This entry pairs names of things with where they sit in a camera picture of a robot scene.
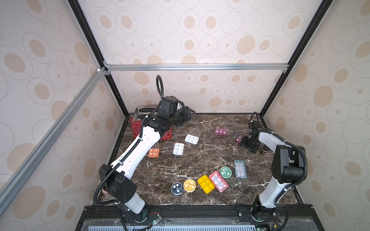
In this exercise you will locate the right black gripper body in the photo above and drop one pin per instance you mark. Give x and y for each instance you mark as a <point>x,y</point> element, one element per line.
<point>247,141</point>

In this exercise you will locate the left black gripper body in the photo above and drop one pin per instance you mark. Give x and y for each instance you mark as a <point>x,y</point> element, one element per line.
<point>180,117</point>

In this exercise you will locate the magenta pillbox clear lid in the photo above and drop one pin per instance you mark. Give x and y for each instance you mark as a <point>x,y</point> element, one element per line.
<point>239,138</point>

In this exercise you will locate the light blue rectangular pillbox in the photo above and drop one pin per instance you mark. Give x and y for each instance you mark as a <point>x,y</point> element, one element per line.
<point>240,169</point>

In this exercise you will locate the green round pillbox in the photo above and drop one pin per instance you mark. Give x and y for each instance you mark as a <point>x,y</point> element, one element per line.
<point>226,172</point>

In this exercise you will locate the red rectangular pillbox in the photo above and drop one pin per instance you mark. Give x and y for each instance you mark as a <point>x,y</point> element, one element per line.
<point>220,184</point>

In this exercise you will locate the yellow lidded rectangular pillbox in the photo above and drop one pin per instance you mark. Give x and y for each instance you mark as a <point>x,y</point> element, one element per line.
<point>205,183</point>

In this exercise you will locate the yellow round pillbox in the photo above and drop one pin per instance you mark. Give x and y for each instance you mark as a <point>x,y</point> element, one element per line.
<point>189,185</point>

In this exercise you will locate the dark blue round pillbox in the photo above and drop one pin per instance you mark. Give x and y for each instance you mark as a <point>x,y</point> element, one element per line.
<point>177,188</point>

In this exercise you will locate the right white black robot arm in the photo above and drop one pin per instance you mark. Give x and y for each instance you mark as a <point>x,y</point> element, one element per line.
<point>289,166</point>

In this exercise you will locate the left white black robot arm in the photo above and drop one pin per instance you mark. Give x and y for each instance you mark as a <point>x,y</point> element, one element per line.
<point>116,186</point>

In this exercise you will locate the small dark brown bottle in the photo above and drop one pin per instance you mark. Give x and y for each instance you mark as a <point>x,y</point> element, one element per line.
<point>265,149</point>

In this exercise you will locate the magenta pillbox rear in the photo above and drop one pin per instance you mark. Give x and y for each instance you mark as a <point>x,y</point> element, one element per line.
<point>221,131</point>

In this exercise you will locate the red and silver toaster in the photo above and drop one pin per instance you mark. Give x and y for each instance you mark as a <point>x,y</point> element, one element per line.
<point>137,117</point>

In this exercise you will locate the white pillbox rear clear lid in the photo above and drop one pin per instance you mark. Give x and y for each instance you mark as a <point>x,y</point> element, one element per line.
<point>193,136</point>

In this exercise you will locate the white six-cell pillbox clear lid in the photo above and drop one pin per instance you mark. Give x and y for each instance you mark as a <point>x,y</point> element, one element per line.
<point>173,148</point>

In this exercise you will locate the orange square pillbox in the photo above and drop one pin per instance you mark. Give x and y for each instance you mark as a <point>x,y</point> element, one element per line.
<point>154,151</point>

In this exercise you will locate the rear aluminium frame rail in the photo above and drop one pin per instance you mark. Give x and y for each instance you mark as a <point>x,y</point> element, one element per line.
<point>196,67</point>

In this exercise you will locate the aluminium frame rail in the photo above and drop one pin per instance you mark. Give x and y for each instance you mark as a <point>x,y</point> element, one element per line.
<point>27,168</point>
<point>196,67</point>

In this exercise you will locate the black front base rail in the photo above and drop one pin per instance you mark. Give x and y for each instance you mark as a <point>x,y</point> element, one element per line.
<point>202,218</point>

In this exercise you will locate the left aluminium frame rail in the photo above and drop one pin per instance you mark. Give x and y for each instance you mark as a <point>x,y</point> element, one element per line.
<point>27,168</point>

